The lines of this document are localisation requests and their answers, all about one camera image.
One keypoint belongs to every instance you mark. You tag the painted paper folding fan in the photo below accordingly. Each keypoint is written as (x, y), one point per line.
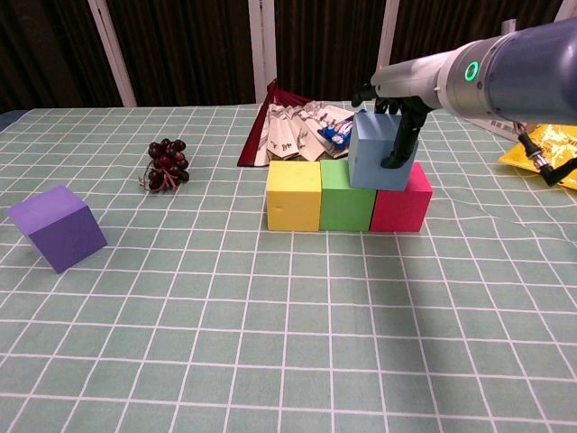
(288, 131)

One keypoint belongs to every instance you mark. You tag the green checked tablecloth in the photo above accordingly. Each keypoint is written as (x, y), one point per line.
(270, 338)

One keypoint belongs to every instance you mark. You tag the blue cookie snack packet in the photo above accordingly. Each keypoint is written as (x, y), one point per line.
(333, 133)

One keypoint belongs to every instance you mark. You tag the light blue foam cube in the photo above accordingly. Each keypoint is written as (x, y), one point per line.
(369, 167)

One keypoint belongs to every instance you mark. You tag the dark red grape bunch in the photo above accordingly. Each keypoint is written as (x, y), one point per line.
(167, 164)

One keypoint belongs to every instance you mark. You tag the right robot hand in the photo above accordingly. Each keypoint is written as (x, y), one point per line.
(414, 72)

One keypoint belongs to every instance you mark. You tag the white cardboard box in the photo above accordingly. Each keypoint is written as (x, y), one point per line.
(500, 126)

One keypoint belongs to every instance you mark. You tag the white metal frame post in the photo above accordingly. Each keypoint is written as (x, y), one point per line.
(562, 6)
(110, 49)
(390, 27)
(261, 45)

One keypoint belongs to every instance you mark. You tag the purple foam cube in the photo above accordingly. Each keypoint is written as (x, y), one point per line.
(58, 230)

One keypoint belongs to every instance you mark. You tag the yellow snack bag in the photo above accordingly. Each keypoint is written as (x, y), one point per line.
(559, 144)

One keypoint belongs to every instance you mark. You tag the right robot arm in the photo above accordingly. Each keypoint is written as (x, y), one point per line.
(532, 72)

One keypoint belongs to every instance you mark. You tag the yellow foam cube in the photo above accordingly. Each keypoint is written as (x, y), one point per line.
(293, 203)

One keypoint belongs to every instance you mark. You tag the green foam cube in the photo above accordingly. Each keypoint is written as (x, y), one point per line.
(347, 209)

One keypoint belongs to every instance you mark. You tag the pink foam cube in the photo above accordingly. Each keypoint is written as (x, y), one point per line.
(399, 209)

